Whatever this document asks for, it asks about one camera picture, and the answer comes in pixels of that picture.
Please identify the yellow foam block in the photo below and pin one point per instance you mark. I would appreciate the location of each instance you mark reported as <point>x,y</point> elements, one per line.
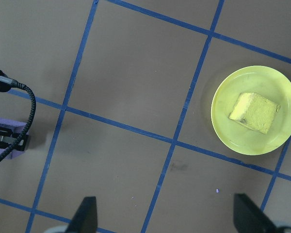
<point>257,114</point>

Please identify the yellow plate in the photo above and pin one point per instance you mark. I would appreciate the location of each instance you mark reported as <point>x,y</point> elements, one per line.
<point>228,136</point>

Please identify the purple foam block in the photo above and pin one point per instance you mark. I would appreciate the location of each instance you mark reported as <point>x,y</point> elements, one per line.
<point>8,123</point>

